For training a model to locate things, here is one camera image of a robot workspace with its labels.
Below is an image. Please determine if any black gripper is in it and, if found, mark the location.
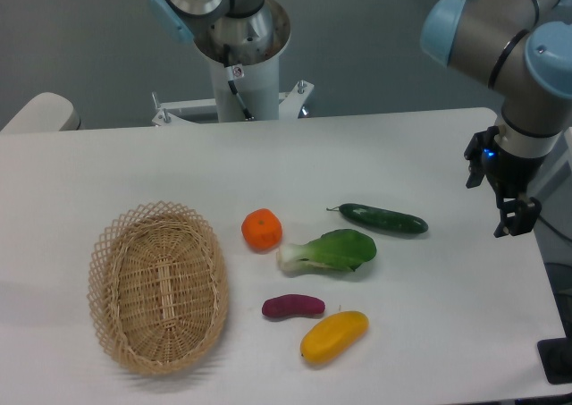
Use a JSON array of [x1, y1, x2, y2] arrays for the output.
[[464, 125, 546, 238]]

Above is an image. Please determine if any black device at table edge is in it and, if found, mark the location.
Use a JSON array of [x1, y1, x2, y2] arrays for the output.
[[537, 338, 571, 385]]

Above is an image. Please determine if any beige chair armrest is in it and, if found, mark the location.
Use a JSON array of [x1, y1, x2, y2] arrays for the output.
[[1, 92, 82, 135]]

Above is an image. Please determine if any orange tangerine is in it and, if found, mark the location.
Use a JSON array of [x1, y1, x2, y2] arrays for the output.
[[241, 208, 282, 251]]

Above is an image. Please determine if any yellow mango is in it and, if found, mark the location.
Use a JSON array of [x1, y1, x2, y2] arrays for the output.
[[299, 311, 369, 365]]

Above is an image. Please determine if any woven wicker basket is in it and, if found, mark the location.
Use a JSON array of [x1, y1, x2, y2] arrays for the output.
[[87, 201, 229, 375]]

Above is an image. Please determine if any purple sweet potato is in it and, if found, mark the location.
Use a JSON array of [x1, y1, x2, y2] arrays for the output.
[[261, 294, 325, 318]]

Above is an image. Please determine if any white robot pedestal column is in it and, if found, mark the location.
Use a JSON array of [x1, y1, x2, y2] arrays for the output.
[[195, 0, 290, 122]]

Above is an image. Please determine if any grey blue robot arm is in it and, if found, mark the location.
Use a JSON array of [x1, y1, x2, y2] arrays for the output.
[[148, 0, 571, 236]]

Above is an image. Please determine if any dark green cucumber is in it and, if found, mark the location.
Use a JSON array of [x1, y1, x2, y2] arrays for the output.
[[327, 203, 429, 235]]

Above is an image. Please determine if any green bok choy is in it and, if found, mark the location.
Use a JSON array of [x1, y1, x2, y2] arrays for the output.
[[276, 229, 377, 274]]

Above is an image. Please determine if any black pedestal cable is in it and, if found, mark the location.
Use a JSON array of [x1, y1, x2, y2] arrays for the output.
[[222, 43, 256, 122]]

